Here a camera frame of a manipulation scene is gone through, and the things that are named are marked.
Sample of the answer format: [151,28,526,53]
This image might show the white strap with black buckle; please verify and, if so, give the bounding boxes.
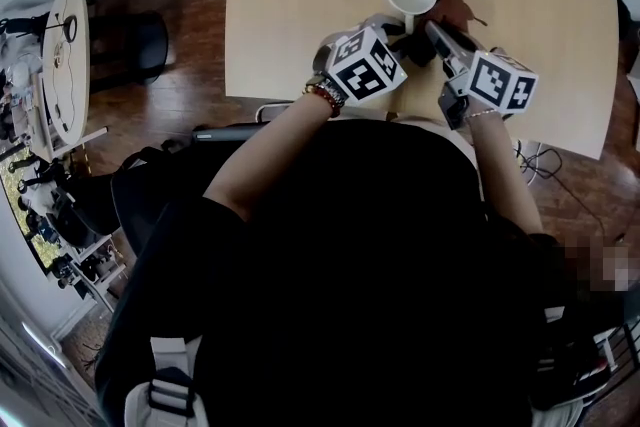
[123,336,210,427]

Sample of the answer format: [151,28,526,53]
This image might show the black office chair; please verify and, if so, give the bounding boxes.
[111,122,267,257]

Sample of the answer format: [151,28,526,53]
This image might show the thin pale wrist bracelet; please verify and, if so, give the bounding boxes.
[464,108,502,123]

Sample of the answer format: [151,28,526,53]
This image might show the black round stool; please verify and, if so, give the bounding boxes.
[88,9,169,87]

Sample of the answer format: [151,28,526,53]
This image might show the person's right forearm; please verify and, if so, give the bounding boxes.
[466,112,544,234]

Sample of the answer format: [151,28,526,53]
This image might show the person's black shirt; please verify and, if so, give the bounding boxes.
[94,118,602,427]

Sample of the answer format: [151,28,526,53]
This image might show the silver wrist bracelet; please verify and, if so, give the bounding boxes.
[311,72,349,109]

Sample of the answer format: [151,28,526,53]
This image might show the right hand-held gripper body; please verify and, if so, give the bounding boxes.
[437,38,539,132]

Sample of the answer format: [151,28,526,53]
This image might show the white cable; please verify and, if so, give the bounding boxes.
[514,139,545,180]

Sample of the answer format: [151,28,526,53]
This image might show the person's left forearm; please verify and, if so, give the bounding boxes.
[204,92,334,222]

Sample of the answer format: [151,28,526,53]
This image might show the cluttered shelf unit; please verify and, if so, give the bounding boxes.
[0,153,127,302]

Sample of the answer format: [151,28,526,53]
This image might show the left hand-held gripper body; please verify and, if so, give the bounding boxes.
[312,12,409,107]

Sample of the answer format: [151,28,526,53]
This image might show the black cable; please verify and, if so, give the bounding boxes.
[523,146,609,237]

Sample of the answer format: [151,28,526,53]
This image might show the round white side table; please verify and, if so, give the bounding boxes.
[41,0,92,152]

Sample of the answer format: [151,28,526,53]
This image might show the red beaded bracelet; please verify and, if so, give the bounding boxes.
[304,84,344,119]

